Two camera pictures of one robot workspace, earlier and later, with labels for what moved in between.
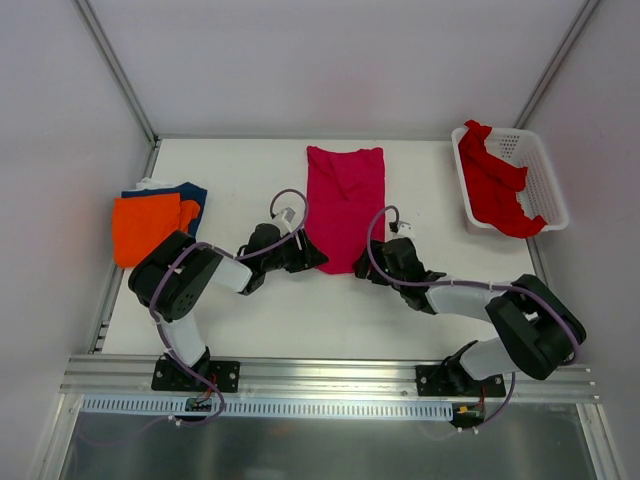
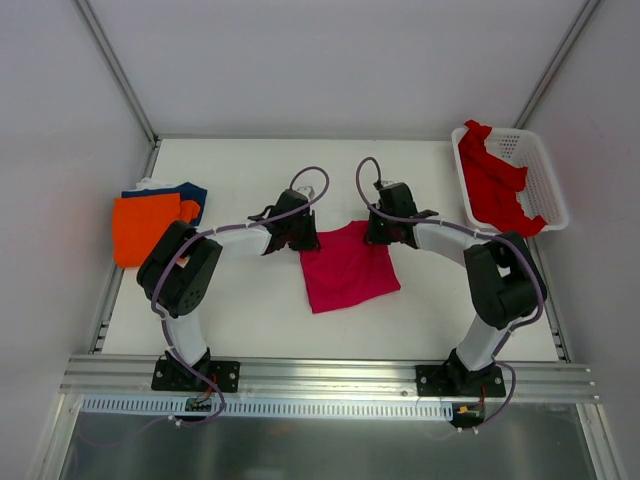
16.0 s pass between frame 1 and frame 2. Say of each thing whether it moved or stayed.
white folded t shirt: stayed
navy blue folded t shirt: stayed
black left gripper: moved
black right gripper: moved
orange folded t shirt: stayed
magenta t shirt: moved
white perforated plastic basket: stayed
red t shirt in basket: stayed
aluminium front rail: stayed
